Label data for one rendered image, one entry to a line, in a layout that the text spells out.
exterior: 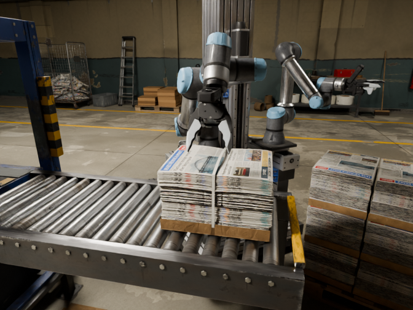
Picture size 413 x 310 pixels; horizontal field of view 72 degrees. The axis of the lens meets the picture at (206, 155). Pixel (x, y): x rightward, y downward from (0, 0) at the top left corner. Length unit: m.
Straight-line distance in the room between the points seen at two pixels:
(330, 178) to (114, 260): 1.11
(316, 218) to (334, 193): 0.18
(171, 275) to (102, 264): 0.23
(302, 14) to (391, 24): 2.03
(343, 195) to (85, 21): 8.82
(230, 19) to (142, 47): 6.94
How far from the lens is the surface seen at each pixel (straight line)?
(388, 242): 1.71
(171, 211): 1.01
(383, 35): 8.44
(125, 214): 1.20
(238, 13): 1.94
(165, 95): 7.46
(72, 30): 9.85
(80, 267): 1.10
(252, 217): 0.96
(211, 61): 0.85
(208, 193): 0.94
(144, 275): 1.00
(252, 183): 0.90
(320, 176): 1.62
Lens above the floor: 1.38
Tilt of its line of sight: 19 degrees down
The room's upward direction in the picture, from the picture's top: straight up
